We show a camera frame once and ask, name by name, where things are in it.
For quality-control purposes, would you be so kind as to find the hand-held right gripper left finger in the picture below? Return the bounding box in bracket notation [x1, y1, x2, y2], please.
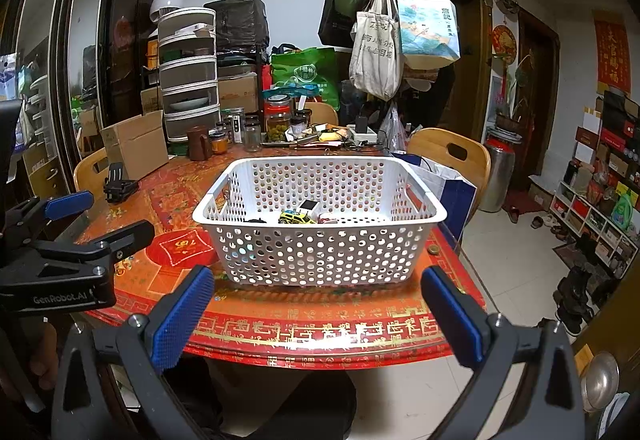
[52, 265, 216, 440]

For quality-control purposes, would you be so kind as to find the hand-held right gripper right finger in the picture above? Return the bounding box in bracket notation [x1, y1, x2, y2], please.
[421, 266, 586, 440]

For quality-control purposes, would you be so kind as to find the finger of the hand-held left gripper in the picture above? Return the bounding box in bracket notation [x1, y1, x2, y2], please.
[25, 220, 156, 273]
[5, 191, 95, 246]

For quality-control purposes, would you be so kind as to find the white perforated plastic basket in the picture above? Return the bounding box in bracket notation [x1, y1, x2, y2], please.
[192, 157, 448, 286]

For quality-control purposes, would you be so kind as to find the yellow toy car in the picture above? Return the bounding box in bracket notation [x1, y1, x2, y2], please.
[277, 209, 317, 225]

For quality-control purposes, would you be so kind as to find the person's left hand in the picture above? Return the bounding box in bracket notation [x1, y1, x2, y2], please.
[27, 320, 60, 393]

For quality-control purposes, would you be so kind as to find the black clamp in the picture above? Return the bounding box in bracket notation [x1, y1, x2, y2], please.
[103, 161, 140, 204]

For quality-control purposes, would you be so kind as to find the plain cardboard box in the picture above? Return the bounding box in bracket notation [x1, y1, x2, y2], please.
[100, 110, 170, 181]

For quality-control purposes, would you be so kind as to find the person's dark clothing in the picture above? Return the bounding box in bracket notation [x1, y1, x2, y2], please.
[165, 355, 358, 440]

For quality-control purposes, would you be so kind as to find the brown mug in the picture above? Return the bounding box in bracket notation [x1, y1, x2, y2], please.
[187, 125, 213, 161]

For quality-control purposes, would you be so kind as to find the black shoe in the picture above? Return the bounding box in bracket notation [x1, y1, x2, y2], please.
[552, 265, 593, 316]
[555, 305, 583, 336]

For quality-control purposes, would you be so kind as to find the blue and white shopping bag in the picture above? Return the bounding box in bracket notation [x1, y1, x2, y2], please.
[392, 151, 478, 241]

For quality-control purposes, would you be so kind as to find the steel milk can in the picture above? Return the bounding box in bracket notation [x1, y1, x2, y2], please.
[479, 130, 516, 213]

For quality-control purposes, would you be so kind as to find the empty clear glass jar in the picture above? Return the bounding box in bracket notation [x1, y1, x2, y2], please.
[243, 116, 262, 152]

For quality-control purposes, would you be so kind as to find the round metal lid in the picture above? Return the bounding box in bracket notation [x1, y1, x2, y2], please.
[580, 352, 620, 413]

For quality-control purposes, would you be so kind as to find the dark glass-door cabinet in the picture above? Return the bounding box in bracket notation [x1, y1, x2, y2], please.
[10, 0, 168, 191]

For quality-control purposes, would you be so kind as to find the white cube shelf with boxes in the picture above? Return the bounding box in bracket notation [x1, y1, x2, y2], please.
[549, 90, 640, 266]

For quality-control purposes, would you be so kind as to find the translucent plastic drawer tower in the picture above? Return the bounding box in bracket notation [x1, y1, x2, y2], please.
[157, 8, 221, 143]

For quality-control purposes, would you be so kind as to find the printed cardboard box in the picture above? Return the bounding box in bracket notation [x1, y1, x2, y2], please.
[218, 73, 260, 113]

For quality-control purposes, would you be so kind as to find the red-lid glass jar of olives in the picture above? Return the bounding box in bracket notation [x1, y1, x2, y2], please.
[263, 95, 292, 142]

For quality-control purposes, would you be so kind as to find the white plastic bag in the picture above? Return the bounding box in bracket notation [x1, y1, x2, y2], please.
[382, 103, 410, 155]

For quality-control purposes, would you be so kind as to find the potted plant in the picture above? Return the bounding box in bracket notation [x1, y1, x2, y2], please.
[495, 55, 531, 133]

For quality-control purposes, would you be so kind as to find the white fan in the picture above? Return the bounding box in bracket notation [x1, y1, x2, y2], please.
[149, 0, 185, 16]

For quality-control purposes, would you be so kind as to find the green shopping bag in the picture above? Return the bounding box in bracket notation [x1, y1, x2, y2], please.
[270, 47, 342, 108]

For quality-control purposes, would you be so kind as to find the dark wooden door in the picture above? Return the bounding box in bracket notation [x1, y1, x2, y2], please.
[517, 8, 560, 193]

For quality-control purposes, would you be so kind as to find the beige canvas tote bag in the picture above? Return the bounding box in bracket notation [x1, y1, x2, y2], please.
[348, 0, 403, 101]

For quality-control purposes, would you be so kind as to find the painted landscape tote bag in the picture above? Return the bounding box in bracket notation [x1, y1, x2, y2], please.
[397, 0, 461, 70]

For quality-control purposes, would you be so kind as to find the black paper bag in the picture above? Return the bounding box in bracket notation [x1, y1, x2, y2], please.
[318, 0, 358, 48]

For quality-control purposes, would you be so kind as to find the wooden chair with handle cutout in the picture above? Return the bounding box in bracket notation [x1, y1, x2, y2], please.
[407, 127, 492, 211]

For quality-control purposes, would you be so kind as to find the round red wall ornament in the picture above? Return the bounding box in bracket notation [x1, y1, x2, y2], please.
[491, 24, 517, 58]

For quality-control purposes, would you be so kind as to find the red wall scroll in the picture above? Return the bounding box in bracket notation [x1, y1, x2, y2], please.
[593, 10, 632, 94]

